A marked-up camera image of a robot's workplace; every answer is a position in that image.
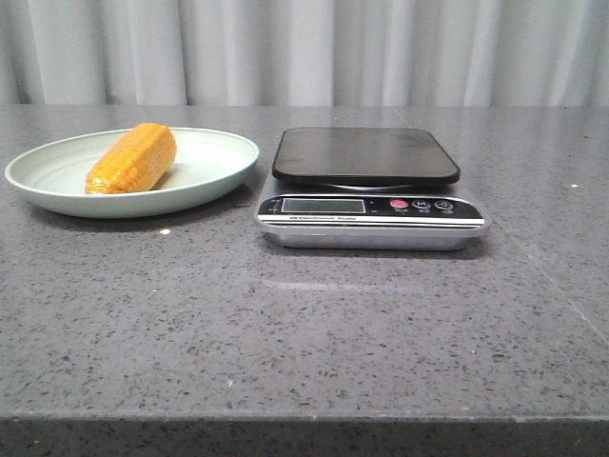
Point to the pale green plate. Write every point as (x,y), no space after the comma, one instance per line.
(209,164)

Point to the yellow corn cob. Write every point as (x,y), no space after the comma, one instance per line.
(135,163)

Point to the grey white curtain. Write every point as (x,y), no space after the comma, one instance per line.
(305,53)

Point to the black silver kitchen scale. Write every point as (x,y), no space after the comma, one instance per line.
(367,188)

